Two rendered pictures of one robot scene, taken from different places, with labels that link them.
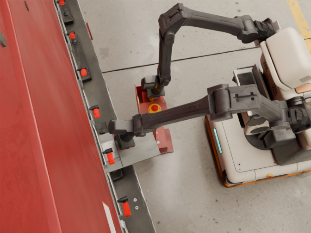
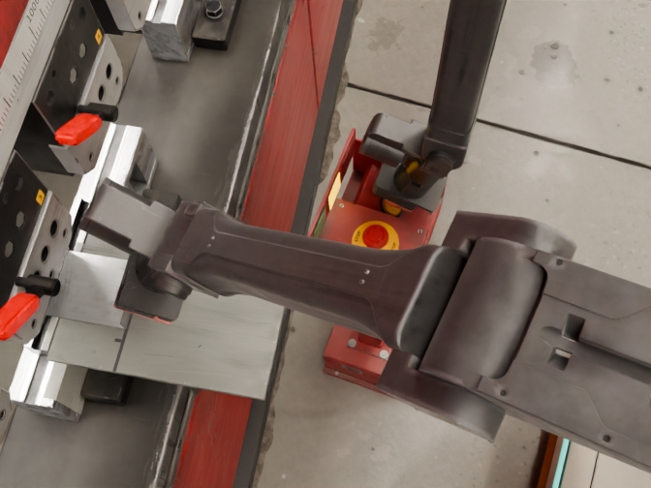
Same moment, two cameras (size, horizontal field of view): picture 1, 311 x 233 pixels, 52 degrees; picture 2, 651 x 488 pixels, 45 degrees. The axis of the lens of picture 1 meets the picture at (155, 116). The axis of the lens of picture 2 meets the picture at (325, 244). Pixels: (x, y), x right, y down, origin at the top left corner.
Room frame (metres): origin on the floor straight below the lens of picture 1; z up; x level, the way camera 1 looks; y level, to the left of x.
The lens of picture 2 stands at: (0.28, -0.21, 1.89)
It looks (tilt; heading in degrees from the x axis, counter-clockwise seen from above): 67 degrees down; 37
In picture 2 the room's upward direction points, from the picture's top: 6 degrees counter-clockwise
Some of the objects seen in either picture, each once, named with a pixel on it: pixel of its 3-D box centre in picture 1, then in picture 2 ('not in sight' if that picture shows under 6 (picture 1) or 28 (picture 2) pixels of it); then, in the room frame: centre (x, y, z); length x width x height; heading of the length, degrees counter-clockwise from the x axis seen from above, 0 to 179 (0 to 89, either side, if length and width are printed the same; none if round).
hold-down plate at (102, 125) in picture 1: (108, 150); (135, 292); (0.42, 0.23, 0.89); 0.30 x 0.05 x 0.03; 20
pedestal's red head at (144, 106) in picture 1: (151, 104); (379, 222); (0.74, 0.02, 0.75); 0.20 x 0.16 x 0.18; 11
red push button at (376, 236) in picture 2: (154, 108); (375, 239); (0.69, 0.00, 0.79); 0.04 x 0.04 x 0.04
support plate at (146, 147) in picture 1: (127, 145); (173, 307); (0.42, 0.13, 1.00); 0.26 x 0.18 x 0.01; 110
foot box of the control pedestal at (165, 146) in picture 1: (156, 140); (385, 345); (0.74, -0.01, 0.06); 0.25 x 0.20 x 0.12; 101
